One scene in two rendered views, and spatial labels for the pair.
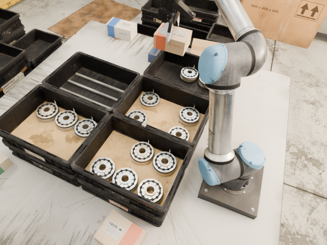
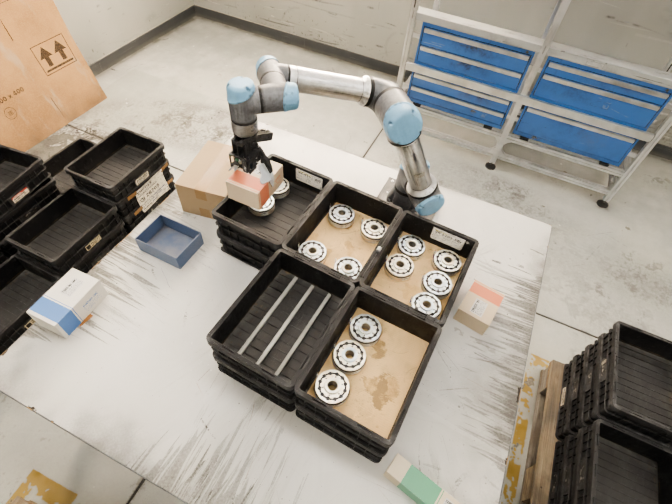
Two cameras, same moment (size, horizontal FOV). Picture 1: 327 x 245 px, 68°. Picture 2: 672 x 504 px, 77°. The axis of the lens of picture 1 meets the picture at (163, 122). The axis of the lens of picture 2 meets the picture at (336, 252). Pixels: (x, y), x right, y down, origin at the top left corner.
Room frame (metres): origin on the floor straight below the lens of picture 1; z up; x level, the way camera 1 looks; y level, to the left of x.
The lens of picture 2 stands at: (0.72, 1.01, 2.07)
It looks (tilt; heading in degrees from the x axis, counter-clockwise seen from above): 52 degrees down; 274
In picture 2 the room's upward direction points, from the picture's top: 6 degrees clockwise
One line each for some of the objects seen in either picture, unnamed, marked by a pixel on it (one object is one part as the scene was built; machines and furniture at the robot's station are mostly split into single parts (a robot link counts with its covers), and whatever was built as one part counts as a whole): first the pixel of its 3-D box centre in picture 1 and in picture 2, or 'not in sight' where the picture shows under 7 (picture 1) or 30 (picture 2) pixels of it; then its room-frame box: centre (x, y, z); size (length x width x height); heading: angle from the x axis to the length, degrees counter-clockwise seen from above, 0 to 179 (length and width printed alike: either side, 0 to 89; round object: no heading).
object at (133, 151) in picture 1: (142, 151); (399, 265); (0.55, 0.08, 0.86); 0.10 x 0.10 x 0.01
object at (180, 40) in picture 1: (172, 39); (255, 181); (1.09, 0.00, 1.08); 0.16 x 0.12 x 0.07; 74
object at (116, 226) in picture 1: (120, 236); (478, 306); (0.23, 0.11, 0.74); 0.16 x 0.12 x 0.07; 65
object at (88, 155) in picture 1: (134, 163); (418, 272); (0.49, 0.10, 0.87); 0.40 x 0.30 x 0.11; 71
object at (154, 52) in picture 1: (163, 53); (170, 240); (1.45, 0.06, 0.74); 0.20 x 0.15 x 0.07; 163
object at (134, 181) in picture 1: (125, 179); (437, 282); (0.42, 0.13, 0.86); 0.10 x 0.10 x 0.01
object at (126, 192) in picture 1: (134, 157); (421, 263); (0.49, 0.10, 0.92); 0.40 x 0.30 x 0.02; 71
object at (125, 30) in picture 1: (121, 29); (69, 302); (1.67, 0.40, 0.75); 0.20 x 0.12 x 0.09; 76
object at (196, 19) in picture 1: (196, 25); (11, 208); (2.51, -0.23, 0.37); 0.42 x 0.34 x 0.46; 74
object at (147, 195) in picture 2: not in sight; (152, 190); (1.86, -0.49, 0.41); 0.31 x 0.02 x 0.16; 74
